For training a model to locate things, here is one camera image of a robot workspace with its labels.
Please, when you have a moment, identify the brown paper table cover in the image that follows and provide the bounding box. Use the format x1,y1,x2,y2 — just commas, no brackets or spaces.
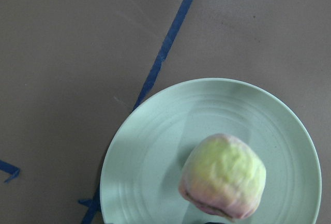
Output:
1,0,330,223

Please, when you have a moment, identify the green pink peach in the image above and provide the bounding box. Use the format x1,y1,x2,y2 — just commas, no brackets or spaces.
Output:
178,134,266,220

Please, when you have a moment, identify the green plate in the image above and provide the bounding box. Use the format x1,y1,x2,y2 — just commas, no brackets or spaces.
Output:
100,78,322,223

